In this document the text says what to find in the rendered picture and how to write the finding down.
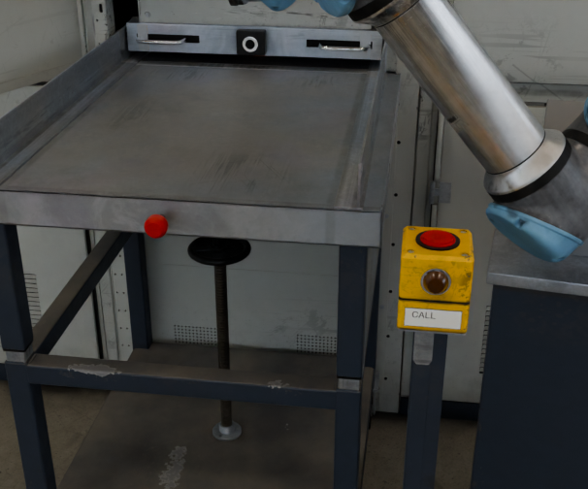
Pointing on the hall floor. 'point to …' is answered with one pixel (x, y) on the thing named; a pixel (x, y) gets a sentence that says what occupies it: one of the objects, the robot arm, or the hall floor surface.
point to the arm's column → (549, 393)
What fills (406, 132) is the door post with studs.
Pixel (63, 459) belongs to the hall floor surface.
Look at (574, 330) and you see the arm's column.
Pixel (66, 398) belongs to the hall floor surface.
